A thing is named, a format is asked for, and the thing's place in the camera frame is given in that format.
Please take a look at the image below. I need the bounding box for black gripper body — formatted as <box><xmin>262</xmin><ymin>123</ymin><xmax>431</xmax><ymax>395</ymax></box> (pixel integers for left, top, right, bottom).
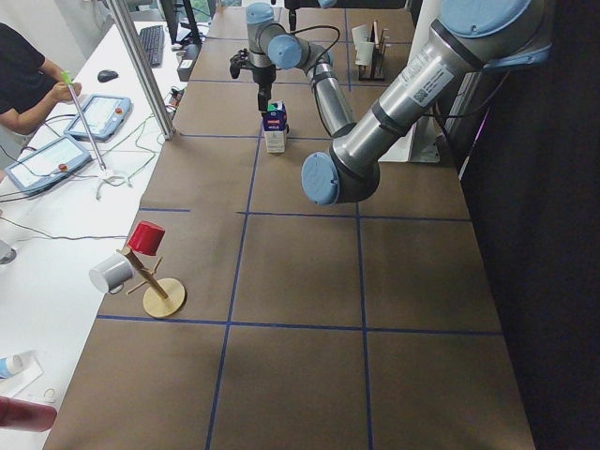
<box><xmin>230</xmin><ymin>49</ymin><xmax>277</xmax><ymax>87</ymax></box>

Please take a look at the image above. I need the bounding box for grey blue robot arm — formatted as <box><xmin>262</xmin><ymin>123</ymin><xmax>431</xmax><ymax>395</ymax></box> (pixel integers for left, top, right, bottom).
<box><xmin>230</xmin><ymin>1</ymin><xmax>555</xmax><ymax>205</ymax></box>

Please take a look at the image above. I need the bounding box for wooden mug tree stand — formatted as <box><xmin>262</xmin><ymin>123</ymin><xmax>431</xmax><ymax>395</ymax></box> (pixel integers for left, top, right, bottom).
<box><xmin>118</xmin><ymin>246</ymin><xmax>187</xmax><ymax>319</ymax></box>

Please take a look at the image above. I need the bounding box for red bottle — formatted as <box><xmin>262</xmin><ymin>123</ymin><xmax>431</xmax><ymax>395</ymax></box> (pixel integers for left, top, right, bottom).
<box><xmin>1</xmin><ymin>397</ymin><xmax>57</xmax><ymax>432</ymax></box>

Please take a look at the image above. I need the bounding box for white blue tube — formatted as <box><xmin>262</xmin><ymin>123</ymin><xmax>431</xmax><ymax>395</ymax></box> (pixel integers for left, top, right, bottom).
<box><xmin>0</xmin><ymin>354</ymin><xmax>23</xmax><ymax>380</ymax></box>

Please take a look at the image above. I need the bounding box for blue Pascual milk carton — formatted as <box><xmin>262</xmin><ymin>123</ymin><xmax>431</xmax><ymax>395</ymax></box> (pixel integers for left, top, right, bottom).
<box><xmin>262</xmin><ymin>100</ymin><xmax>289</xmax><ymax>154</ymax></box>

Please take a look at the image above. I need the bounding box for white HOME mug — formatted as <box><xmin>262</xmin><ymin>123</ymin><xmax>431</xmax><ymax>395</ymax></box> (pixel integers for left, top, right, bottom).
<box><xmin>354</xmin><ymin>41</ymin><xmax>375</xmax><ymax>67</ymax></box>

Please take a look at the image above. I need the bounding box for aluminium frame post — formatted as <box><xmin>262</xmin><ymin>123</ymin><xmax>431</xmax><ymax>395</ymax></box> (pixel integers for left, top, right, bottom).
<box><xmin>107</xmin><ymin>0</ymin><xmax>175</xmax><ymax>141</ymax></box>

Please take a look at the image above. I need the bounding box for black wire mug rack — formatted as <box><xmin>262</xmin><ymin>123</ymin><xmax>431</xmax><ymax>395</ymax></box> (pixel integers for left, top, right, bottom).
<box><xmin>357</xmin><ymin>20</ymin><xmax>389</xmax><ymax>81</ymax></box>

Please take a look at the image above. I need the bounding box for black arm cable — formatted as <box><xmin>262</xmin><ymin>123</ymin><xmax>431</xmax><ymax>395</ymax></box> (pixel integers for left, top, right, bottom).
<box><xmin>290</xmin><ymin>25</ymin><xmax>341</xmax><ymax>62</ymax></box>

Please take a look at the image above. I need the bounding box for black computer mouse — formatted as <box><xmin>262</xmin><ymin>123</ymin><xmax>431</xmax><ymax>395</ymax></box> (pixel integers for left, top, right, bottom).
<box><xmin>97</xmin><ymin>69</ymin><xmax>119</xmax><ymax>83</ymax></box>

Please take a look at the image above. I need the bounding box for black keyboard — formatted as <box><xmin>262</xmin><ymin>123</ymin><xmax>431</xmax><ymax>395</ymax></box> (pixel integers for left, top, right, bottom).
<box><xmin>139</xmin><ymin>25</ymin><xmax>164</xmax><ymax>68</ymax></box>

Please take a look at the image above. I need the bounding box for teach pendant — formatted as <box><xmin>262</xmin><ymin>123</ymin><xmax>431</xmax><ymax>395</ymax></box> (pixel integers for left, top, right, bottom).
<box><xmin>82</xmin><ymin>94</ymin><xmax>132</xmax><ymax>143</ymax></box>
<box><xmin>5</xmin><ymin>136</ymin><xmax>92</xmax><ymax>195</ymax></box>

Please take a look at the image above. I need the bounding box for red cup on tree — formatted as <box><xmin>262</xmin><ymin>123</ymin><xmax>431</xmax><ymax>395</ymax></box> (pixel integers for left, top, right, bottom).
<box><xmin>127</xmin><ymin>220</ymin><xmax>165</xmax><ymax>256</ymax></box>

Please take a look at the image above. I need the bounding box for person in black shirt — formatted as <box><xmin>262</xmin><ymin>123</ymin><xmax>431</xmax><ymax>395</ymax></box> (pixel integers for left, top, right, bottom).
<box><xmin>1</xmin><ymin>23</ymin><xmax>82</xmax><ymax>138</ymax></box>

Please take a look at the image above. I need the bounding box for teach pendant far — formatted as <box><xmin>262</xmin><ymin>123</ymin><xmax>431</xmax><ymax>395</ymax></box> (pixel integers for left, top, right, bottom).
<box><xmin>82</xmin><ymin>94</ymin><xmax>132</xmax><ymax>143</ymax></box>

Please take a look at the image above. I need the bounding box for white camera post base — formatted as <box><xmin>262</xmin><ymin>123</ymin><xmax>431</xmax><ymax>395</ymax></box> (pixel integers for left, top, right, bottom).
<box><xmin>379</xmin><ymin>23</ymin><xmax>440</xmax><ymax>163</ymax></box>

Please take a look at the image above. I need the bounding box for grabber stick green handle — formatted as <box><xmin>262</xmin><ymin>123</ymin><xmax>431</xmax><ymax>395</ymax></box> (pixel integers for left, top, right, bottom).
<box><xmin>61</xmin><ymin>71</ymin><xmax>132</xmax><ymax>200</ymax></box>

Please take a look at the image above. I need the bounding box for white ribbed mug left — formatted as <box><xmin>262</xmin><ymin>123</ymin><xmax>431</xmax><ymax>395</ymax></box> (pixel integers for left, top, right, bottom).
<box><xmin>352</xmin><ymin>24</ymin><xmax>369</xmax><ymax>46</ymax></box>

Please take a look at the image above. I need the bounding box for teach pendant near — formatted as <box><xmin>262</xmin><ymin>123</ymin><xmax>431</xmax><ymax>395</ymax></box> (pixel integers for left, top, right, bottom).
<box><xmin>5</xmin><ymin>136</ymin><xmax>92</xmax><ymax>195</ymax></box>

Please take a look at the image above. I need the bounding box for grey mug on tree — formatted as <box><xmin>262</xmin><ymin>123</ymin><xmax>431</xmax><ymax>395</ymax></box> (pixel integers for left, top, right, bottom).
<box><xmin>88</xmin><ymin>252</ymin><xmax>134</xmax><ymax>293</ymax></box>

